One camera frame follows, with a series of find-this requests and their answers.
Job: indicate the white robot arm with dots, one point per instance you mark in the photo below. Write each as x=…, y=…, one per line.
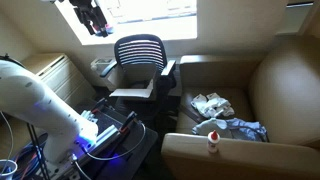
x=26, y=97

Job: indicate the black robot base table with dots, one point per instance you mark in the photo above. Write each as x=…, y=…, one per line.
x=116, y=155

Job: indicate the white glue bottle red cap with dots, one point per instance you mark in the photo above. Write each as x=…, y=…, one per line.
x=213, y=140

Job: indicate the brown leather belt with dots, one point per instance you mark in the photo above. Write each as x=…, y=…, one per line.
x=190, y=113

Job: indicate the black mesh office chair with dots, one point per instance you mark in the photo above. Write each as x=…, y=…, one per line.
x=141, y=49

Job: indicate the white printed cloth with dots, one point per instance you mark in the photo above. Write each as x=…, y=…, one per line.
x=212, y=105

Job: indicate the blue striped shirt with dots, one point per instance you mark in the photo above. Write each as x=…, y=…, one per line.
x=243, y=130

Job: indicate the tan leather armchair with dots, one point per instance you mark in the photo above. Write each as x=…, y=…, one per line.
x=280, y=90

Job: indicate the beige drawer cabinet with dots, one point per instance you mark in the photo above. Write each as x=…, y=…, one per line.
x=61, y=75

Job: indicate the window frame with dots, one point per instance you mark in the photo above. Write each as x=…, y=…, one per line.
x=167, y=19

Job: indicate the black camera tripod on sill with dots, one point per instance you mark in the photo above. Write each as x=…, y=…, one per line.
x=92, y=18

